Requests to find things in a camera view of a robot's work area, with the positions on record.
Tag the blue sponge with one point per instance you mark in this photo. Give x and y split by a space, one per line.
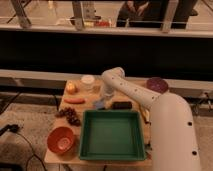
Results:
99 105

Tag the white cup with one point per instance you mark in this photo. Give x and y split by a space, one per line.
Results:
88 81

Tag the orange bowl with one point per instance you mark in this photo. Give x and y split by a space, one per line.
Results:
60 140

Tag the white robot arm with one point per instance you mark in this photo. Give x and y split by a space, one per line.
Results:
172 132

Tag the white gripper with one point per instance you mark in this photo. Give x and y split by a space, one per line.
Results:
106 91

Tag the banana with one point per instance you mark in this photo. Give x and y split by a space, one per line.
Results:
145 114

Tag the dark grape bunch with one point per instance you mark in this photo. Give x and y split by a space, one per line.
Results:
70 114

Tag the black rectangular block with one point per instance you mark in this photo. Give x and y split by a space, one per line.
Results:
121 105

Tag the person in background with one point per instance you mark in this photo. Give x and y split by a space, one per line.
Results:
137 13

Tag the green plastic tray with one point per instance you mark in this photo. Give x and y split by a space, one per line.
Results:
111 135

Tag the orange sausage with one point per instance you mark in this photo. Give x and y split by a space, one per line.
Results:
74 100

